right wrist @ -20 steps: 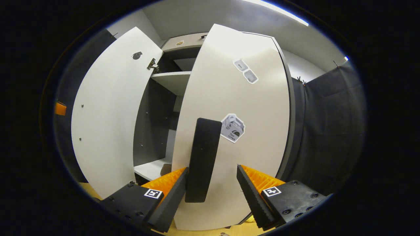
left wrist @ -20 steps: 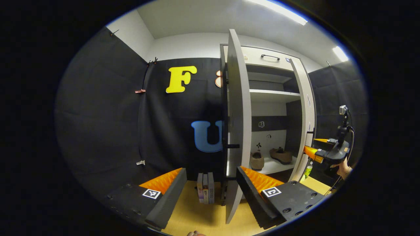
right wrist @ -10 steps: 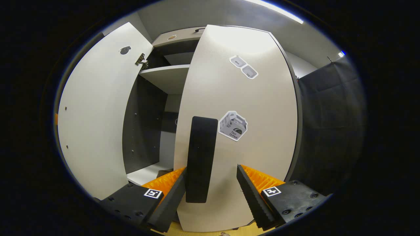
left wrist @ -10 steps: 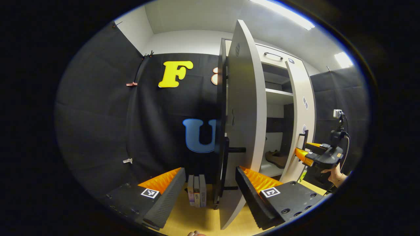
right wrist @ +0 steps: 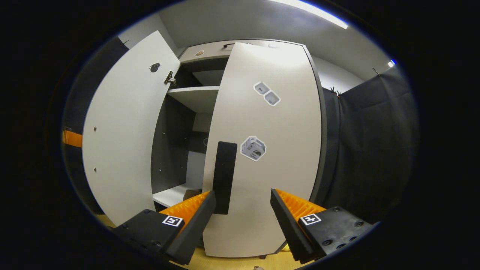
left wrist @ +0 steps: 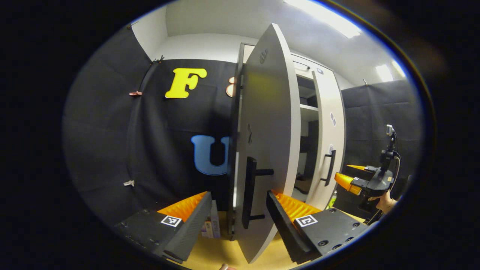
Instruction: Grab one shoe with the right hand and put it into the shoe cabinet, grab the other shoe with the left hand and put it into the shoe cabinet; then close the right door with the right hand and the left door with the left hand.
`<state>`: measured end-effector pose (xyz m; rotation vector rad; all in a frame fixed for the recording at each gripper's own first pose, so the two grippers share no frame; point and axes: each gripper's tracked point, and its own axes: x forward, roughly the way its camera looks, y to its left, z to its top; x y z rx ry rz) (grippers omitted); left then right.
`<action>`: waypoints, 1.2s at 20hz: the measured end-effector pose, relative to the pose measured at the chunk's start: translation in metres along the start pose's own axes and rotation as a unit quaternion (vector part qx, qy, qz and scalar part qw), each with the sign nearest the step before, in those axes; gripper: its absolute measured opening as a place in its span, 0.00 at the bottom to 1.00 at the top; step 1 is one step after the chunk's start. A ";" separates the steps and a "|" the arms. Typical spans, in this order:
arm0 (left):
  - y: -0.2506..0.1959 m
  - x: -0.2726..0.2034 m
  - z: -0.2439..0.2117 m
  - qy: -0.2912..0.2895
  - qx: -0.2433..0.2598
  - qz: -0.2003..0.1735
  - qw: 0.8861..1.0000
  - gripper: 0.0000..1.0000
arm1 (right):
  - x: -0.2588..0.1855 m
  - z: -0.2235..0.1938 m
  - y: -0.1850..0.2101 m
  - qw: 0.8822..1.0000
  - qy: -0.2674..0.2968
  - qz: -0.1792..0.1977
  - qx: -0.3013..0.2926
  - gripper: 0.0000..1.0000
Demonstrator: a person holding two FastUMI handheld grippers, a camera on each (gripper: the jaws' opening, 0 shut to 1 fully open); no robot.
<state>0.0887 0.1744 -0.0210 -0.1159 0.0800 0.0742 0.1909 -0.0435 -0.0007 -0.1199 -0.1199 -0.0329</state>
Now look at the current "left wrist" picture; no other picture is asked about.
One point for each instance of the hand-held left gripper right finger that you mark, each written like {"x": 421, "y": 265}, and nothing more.
{"x": 287, "y": 228}

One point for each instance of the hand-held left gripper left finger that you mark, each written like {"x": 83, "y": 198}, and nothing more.
{"x": 193, "y": 228}

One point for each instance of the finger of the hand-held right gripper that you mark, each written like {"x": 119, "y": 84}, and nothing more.
{"x": 362, "y": 168}
{"x": 352, "y": 183}

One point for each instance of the grey shoe cabinet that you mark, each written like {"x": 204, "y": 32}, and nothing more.
{"x": 308, "y": 150}

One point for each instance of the white cabinet shelf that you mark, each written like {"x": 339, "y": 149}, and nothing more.
{"x": 309, "y": 110}

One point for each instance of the beige cabinet drawer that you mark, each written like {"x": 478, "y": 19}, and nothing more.
{"x": 318, "y": 69}

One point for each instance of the small white carton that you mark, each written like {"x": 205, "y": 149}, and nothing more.
{"x": 213, "y": 225}

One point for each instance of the green plastic bottle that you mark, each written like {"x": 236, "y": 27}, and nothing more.
{"x": 332, "y": 200}

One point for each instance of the black backdrop cloth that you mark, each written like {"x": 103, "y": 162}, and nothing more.
{"x": 375, "y": 112}
{"x": 157, "y": 123}

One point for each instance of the silver cloth clip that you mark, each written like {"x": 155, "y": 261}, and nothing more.
{"x": 129, "y": 183}

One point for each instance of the small ceiling light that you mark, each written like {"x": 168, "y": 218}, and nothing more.
{"x": 384, "y": 72}

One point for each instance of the copper cloth clip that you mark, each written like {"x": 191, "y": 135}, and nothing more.
{"x": 135, "y": 93}

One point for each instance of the long ceiling light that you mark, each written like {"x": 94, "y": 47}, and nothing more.
{"x": 326, "y": 18}

